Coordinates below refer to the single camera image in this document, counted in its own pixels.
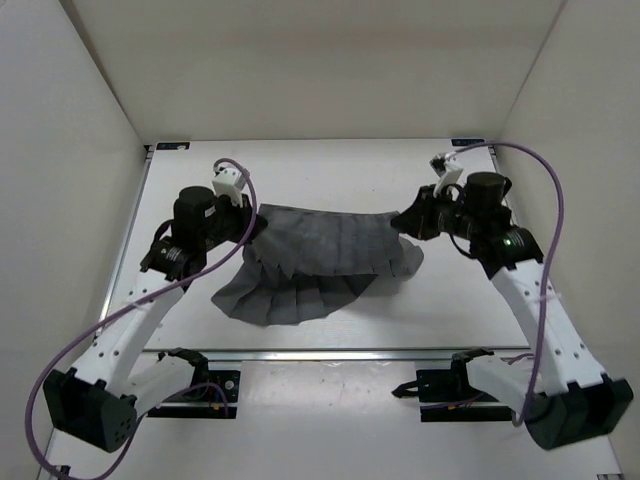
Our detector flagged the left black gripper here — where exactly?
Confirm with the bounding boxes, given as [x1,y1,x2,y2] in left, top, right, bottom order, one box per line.
[205,185,270,244]

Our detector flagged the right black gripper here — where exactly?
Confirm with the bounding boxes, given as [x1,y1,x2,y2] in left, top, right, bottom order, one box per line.
[393,185,481,242]

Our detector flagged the grey pleated skirt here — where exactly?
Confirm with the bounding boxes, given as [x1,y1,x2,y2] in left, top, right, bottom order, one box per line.
[211,204,424,327]

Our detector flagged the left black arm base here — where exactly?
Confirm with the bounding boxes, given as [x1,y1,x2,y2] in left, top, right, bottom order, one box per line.
[147,348,241,420]

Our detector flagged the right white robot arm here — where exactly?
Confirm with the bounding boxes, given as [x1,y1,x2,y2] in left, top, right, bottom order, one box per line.
[391,172,634,451]

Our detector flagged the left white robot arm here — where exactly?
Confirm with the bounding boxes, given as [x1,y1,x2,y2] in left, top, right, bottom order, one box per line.
[43,186,267,453]

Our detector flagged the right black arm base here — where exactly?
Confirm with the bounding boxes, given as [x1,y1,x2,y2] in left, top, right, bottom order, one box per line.
[391,348,512,423]

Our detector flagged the left blue table label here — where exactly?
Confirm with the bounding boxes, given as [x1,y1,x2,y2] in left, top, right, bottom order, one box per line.
[155,142,190,151]

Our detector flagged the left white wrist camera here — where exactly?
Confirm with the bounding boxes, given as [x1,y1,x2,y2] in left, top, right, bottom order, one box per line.
[211,166,247,207]

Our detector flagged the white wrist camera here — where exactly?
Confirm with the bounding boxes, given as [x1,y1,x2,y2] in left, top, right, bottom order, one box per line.
[211,166,247,207]
[429,152,464,198]

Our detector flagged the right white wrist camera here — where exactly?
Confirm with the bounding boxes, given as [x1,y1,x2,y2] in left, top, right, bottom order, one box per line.
[429,152,464,198]

